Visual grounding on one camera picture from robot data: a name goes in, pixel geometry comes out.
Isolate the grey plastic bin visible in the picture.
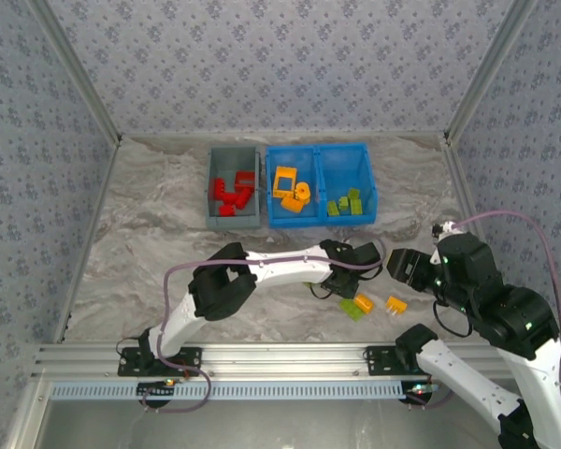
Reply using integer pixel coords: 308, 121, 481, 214
206, 145, 263, 230

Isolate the light blue slotted cable duct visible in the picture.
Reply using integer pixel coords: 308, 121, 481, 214
50, 381, 410, 401

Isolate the wide aluminium mounting rail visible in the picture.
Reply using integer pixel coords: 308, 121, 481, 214
32, 343, 513, 381

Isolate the yellow lego window frame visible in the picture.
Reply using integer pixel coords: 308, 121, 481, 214
272, 167, 298, 199

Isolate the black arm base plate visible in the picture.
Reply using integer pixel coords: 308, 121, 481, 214
117, 346, 203, 378
365, 345, 431, 377

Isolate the blue plastic bin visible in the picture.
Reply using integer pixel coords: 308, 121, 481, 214
316, 142, 379, 225
265, 144, 323, 229

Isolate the aluminium frame post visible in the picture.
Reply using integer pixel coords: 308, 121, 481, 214
27, 0, 123, 144
442, 0, 539, 142

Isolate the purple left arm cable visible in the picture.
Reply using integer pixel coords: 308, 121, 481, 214
142, 236, 387, 415

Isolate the small led circuit board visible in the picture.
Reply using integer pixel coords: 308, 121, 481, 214
403, 381, 439, 404
137, 380, 177, 399

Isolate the aluminium side rail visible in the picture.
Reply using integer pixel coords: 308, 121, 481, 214
54, 138, 122, 343
441, 134, 485, 244

